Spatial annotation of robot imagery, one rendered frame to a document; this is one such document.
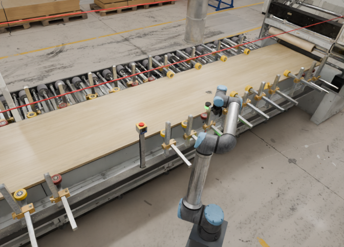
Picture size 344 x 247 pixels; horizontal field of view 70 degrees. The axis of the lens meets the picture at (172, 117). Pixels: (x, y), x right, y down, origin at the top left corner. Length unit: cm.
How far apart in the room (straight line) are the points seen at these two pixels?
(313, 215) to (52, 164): 277
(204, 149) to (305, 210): 198
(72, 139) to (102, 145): 29
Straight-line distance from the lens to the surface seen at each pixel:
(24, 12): 737
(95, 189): 224
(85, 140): 236
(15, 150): 248
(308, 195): 351
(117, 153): 236
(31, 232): 204
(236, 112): 194
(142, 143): 208
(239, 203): 309
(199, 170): 171
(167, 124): 210
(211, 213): 193
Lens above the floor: 254
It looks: 41 degrees down
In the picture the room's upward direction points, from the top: 4 degrees clockwise
